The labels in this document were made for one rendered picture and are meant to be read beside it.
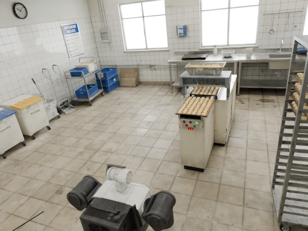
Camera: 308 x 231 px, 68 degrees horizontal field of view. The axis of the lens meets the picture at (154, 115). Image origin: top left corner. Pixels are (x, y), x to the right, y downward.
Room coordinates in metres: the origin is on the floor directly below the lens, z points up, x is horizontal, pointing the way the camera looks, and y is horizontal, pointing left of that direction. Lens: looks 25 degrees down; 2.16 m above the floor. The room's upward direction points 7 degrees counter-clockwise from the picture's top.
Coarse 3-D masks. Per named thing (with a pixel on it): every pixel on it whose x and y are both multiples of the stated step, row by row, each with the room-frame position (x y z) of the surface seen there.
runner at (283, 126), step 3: (282, 126) 1.94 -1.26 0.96; (285, 126) 1.93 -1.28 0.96; (288, 126) 1.92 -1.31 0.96; (291, 126) 1.91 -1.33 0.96; (300, 126) 1.88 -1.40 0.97; (303, 126) 1.87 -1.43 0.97; (306, 126) 1.87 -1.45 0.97; (300, 129) 1.86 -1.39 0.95; (303, 129) 1.85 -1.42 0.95; (306, 129) 1.85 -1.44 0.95
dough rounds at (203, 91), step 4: (196, 88) 3.43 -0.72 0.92; (200, 88) 3.40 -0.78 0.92; (204, 88) 3.39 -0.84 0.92; (208, 88) 3.36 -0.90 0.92; (212, 88) 3.34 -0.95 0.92; (216, 88) 3.32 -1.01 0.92; (192, 92) 3.28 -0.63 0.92; (196, 92) 3.32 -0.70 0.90; (200, 92) 3.26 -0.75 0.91; (204, 92) 3.27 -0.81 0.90; (208, 92) 3.26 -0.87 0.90; (212, 92) 3.24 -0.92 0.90; (216, 92) 3.21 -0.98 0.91
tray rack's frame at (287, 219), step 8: (296, 40) 1.89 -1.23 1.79; (304, 40) 1.71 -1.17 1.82; (272, 192) 1.88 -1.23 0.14; (280, 192) 1.86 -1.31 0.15; (288, 192) 1.85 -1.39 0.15; (288, 200) 1.74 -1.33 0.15; (288, 208) 1.65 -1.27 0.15; (296, 208) 1.64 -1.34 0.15; (288, 216) 1.55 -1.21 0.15; (296, 216) 1.54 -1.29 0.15; (304, 216) 1.53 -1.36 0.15; (288, 224) 1.49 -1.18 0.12; (296, 224) 1.47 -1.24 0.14; (304, 224) 1.45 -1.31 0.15
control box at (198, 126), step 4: (184, 120) 2.56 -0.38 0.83; (188, 120) 2.54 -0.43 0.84; (192, 120) 2.52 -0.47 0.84; (196, 120) 2.51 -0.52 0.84; (184, 124) 2.56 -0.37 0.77; (188, 124) 2.54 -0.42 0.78; (192, 124) 2.52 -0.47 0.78; (196, 124) 2.49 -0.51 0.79; (200, 124) 2.50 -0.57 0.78; (184, 128) 2.56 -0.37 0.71; (188, 128) 2.54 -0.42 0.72; (192, 128) 2.51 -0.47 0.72; (196, 128) 2.50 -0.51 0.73; (200, 128) 2.50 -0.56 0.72
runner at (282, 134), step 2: (280, 132) 1.94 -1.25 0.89; (282, 132) 1.94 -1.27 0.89; (280, 134) 1.94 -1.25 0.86; (282, 134) 1.93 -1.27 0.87; (284, 134) 1.93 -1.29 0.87; (286, 134) 1.92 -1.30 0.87; (288, 134) 1.92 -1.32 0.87; (290, 134) 1.91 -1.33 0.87; (298, 134) 1.89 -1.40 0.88; (300, 134) 1.88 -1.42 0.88; (302, 134) 1.87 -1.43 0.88; (304, 134) 1.87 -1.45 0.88; (306, 134) 1.86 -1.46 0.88; (280, 136) 1.92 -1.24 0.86; (282, 136) 1.91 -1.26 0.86; (284, 136) 1.91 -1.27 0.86; (286, 136) 1.90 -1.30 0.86; (288, 136) 1.90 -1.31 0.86; (290, 136) 1.90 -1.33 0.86; (298, 136) 1.88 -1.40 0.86; (300, 136) 1.88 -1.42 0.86; (302, 136) 1.87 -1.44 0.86; (304, 136) 1.87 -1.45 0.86; (306, 136) 1.86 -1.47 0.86
